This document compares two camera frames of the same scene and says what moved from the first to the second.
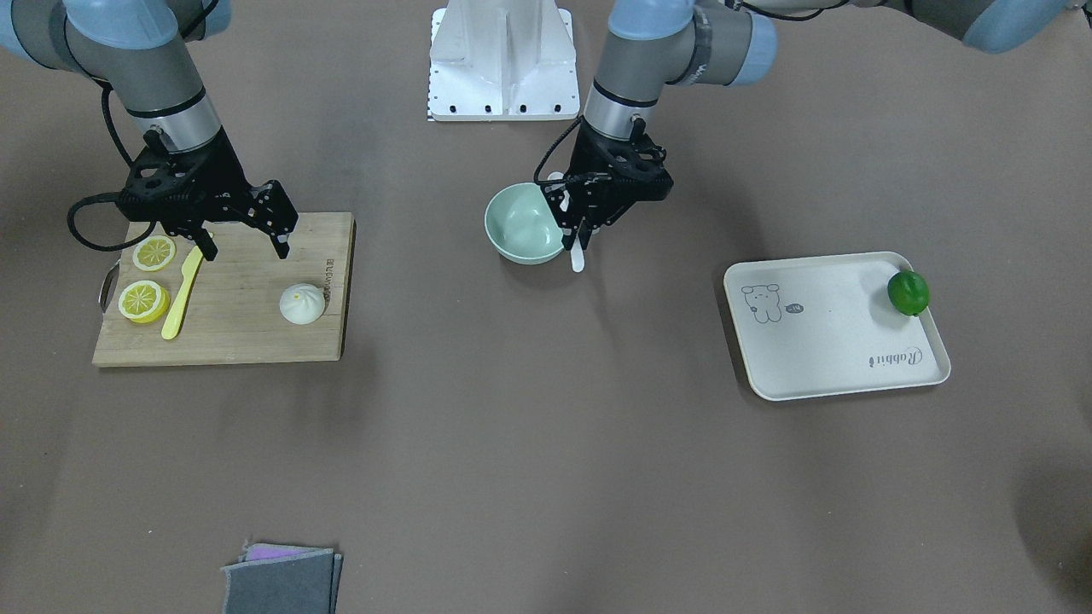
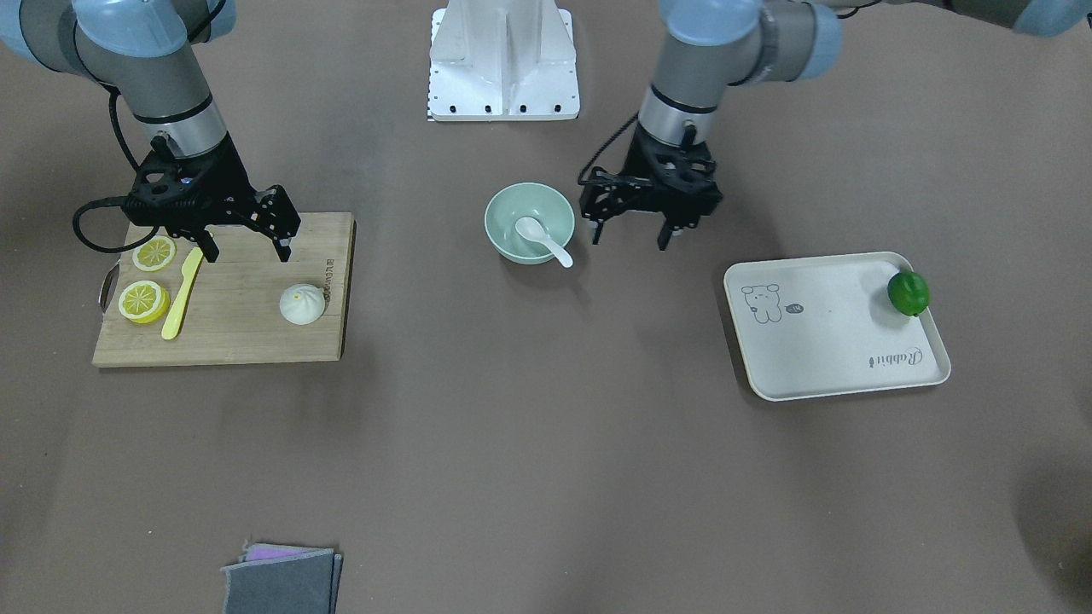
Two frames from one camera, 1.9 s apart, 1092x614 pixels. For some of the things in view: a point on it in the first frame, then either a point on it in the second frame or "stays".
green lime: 909,292 stays
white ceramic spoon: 577,253 -> 531,228
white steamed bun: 302,304 stays
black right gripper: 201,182 stays
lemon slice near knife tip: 153,252 stays
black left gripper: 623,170 -> 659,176
